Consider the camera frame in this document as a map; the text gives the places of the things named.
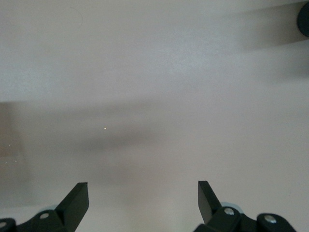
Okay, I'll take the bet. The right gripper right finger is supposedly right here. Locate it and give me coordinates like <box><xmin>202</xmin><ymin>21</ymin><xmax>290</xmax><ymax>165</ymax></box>
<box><xmin>193</xmin><ymin>180</ymin><xmax>298</xmax><ymax>232</ymax></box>

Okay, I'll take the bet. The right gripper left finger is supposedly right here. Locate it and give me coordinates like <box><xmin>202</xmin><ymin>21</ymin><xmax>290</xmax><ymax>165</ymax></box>
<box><xmin>0</xmin><ymin>182</ymin><xmax>89</xmax><ymax>232</ymax></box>

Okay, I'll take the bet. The black round object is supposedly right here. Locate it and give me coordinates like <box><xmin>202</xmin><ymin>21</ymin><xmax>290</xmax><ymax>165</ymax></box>
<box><xmin>296</xmin><ymin>3</ymin><xmax>309</xmax><ymax>38</ymax></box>

